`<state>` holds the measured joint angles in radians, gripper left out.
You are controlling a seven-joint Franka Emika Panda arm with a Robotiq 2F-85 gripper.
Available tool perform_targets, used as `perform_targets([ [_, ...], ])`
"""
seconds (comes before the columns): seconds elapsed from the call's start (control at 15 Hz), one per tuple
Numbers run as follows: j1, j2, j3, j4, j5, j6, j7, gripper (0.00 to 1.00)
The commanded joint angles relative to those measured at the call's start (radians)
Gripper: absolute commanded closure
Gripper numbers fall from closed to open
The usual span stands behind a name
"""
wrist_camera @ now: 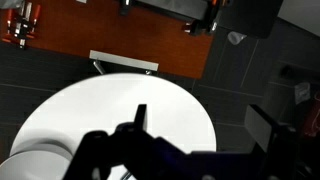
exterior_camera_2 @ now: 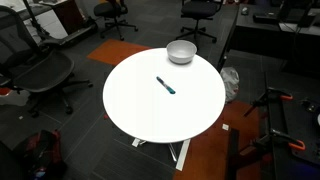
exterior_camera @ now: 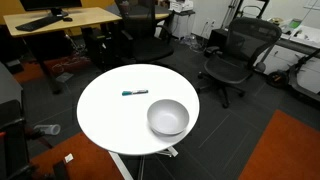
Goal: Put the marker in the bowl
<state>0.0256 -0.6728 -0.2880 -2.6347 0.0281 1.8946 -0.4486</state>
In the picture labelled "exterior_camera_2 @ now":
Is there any small black metal fixture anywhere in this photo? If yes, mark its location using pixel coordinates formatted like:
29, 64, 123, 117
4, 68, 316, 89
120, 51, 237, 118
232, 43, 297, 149
301, 97, 318, 113

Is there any large black mesh office chair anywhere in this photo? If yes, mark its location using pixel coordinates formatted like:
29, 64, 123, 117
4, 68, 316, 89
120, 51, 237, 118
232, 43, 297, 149
0, 4, 94, 119

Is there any white table base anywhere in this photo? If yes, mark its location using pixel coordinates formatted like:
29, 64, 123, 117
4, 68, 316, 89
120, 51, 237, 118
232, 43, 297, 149
131, 137, 192, 172

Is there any black keyboard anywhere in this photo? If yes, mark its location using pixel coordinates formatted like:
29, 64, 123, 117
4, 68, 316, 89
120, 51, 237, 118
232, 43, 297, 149
252, 12, 281, 25

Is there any orange and black clamp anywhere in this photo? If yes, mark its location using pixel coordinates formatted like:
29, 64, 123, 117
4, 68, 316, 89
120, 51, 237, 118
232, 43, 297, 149
251, 128, 307, 152
243, 86, 294, 118

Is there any white plastic bag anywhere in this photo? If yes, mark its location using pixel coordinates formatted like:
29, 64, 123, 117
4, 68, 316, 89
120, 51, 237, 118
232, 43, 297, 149
219, 66, 240, 103

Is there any black office desk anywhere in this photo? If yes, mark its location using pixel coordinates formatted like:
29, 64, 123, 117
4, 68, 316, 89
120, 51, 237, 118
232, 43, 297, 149
216, 3, 320, 73

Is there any white bowl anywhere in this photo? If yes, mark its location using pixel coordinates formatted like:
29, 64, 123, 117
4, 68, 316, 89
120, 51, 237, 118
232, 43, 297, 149
166, 39, 198, 65

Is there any white desk with dark base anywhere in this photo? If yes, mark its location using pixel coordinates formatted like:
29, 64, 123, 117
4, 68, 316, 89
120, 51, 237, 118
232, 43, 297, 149
13, 0, 99, 48

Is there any teal and grey marker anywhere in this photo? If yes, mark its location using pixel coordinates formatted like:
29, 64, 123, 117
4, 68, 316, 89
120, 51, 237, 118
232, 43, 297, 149
155, 75, 177, 96

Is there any black upright post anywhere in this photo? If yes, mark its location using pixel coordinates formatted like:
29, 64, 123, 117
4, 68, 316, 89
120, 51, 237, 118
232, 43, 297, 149
226, 128, 241, 180

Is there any red and black backpack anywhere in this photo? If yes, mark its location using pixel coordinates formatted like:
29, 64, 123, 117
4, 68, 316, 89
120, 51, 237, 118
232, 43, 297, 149
13, 129, 68, 180

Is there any black workbench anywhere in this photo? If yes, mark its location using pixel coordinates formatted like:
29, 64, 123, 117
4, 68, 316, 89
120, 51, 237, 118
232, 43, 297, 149
264, 71, 320, 180

